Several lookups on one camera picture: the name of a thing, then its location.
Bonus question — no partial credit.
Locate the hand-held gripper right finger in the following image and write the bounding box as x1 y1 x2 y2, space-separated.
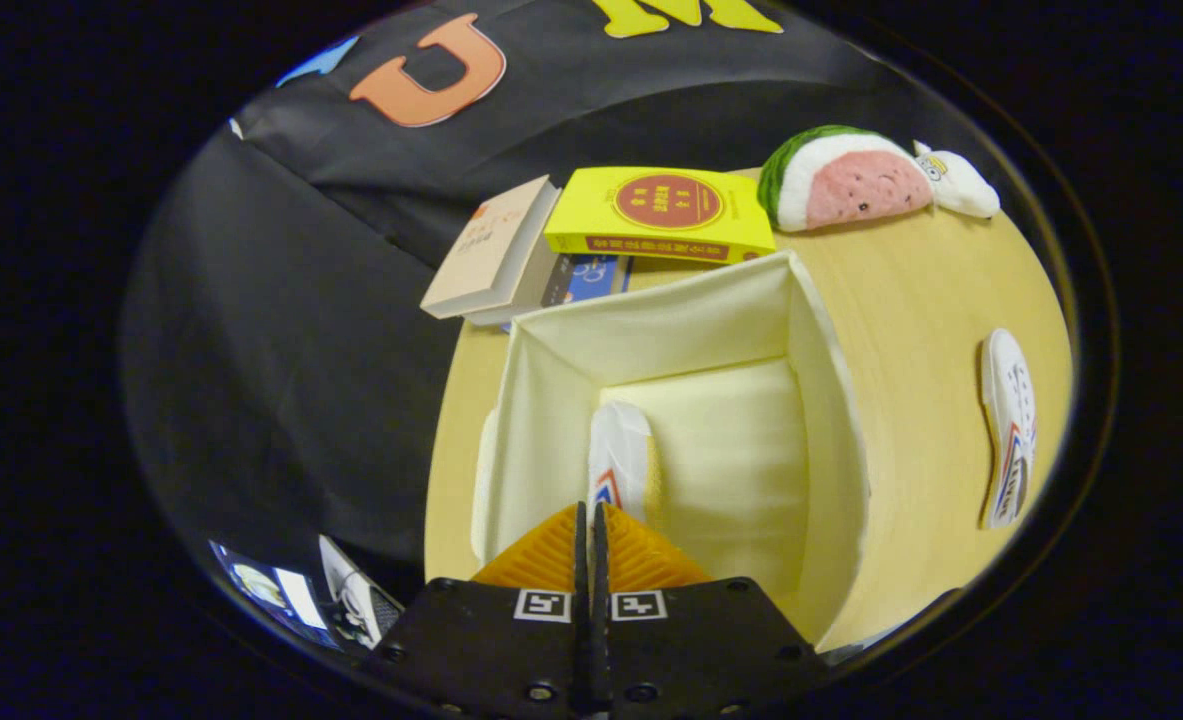
591 502 832 716

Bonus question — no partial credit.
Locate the lit monitor screen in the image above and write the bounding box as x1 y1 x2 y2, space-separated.
209 540 337 649

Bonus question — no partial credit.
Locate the white plush toy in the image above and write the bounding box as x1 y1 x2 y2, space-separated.
913 140 1001 220

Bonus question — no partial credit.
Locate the watermelon slice plush toy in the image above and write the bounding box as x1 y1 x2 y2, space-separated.
757 125 935 233

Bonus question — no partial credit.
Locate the cream fabric storage box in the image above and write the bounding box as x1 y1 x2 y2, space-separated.
471 250 872 651

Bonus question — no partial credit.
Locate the yellow book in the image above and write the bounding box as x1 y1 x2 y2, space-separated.
544 166 778 266

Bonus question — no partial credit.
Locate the beige book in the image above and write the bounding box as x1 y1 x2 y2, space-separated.
420 175 562 328

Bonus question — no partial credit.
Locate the white canvas shoe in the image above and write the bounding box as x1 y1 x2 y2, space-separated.
979 327 1038 529
587 400 664 526

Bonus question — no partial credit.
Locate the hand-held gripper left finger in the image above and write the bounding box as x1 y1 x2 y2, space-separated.
366 500 592 716

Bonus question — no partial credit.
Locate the blue book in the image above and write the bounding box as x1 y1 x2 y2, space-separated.
541 253 632 309

